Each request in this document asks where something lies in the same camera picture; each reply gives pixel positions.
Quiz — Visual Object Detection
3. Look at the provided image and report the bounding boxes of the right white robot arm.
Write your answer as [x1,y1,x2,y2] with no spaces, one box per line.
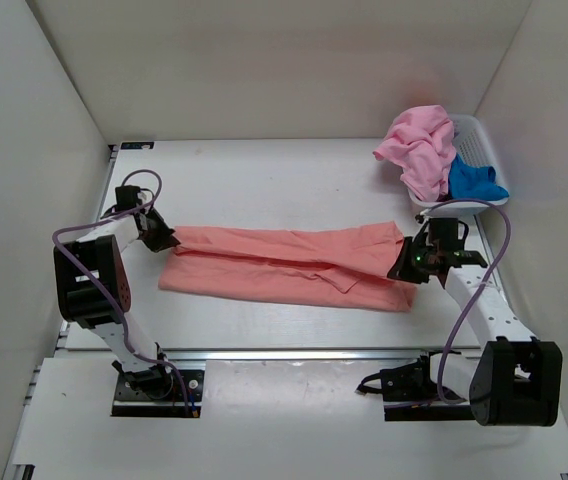
[380,218,563,427]

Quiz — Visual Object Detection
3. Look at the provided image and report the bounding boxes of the light pink t shirt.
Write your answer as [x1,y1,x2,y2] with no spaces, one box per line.
[373,105,457,202]

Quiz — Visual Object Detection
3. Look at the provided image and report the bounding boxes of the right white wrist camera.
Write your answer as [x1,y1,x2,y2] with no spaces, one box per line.
[415,209,430,224]

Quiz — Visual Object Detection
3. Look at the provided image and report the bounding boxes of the aluminium table edge rail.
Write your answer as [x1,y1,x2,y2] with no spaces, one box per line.
[163,344,525,362]

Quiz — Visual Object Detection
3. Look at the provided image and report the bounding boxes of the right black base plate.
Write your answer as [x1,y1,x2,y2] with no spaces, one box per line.
[356,363,473,422]

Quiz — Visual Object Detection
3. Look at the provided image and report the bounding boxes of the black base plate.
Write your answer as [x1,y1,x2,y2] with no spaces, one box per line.
[356,363,473,422]
[111,369,205,419]

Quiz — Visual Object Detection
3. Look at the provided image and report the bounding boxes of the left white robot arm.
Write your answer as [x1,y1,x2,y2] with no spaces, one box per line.
[52,185,181,400]

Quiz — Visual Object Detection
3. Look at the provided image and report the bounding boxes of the blue t shirt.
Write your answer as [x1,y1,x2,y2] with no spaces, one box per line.
[448,154,509,202]

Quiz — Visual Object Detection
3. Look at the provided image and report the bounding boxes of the white plastic laundry basket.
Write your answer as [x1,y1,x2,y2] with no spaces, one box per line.
[433,114,510,218]

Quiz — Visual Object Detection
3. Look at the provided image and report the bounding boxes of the blue label sticker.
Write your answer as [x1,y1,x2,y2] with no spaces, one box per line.
[119,141,155,150]

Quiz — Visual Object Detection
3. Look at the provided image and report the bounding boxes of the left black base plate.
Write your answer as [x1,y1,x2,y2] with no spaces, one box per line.
[111,369,205,419]

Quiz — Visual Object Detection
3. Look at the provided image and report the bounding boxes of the salmon pink t shirt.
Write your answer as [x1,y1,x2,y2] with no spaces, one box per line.
[158,222,417,312]

